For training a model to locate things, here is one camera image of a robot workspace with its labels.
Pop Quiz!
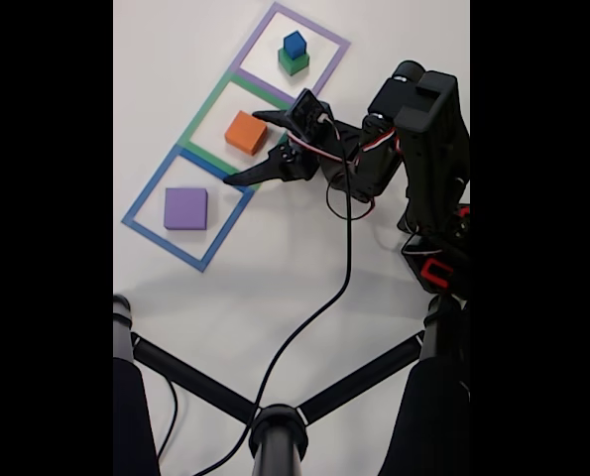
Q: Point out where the orange cube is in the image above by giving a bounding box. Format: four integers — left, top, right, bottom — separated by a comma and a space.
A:
224, 110, 270, 159

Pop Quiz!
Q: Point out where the green cube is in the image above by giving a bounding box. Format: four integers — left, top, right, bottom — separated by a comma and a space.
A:
278, 48, 310, 77

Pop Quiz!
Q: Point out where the small blue cube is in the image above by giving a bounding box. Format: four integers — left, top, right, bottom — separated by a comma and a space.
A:
283, 30, 308, 57

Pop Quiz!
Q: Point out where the purple block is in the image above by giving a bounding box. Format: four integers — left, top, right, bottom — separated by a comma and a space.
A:
164, 186, 210, 232

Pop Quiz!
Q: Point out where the red white servo cable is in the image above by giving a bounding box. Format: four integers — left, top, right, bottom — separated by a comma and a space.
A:
287, 126, 405, 170

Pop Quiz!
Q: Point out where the camera board with blue mount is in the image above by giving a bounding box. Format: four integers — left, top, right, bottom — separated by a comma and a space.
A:
285, 87, 333, 145

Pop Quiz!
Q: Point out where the green square frame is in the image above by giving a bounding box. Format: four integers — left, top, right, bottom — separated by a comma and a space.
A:
177, 71, 308, 192

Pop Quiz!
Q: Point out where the thin black looped wire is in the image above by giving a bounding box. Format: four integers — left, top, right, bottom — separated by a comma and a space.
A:
324, 180, 378, 222

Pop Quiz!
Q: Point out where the purple square frame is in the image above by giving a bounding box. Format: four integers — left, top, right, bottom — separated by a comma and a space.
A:
234, 1, 351, 113

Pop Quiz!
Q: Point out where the thick black camera cable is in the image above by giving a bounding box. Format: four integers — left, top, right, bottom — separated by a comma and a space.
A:
192, 118, 353, 476

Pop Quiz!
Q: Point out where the blue square frame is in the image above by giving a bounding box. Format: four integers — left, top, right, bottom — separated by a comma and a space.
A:
121, 144, 255, 273

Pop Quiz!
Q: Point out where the thin black cable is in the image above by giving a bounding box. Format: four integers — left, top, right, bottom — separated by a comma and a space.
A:
156, 379, 181, 462

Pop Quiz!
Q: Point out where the black camera tripod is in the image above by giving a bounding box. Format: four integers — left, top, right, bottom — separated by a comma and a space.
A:
113, 293, 471, 476

